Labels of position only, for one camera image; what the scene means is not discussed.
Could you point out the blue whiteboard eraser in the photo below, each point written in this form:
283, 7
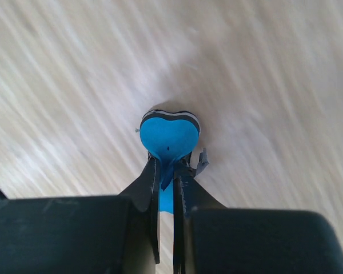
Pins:
169, 137

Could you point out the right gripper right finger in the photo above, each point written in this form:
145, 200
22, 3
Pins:
212, 238

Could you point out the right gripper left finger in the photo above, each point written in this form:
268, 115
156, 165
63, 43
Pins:
84, 234

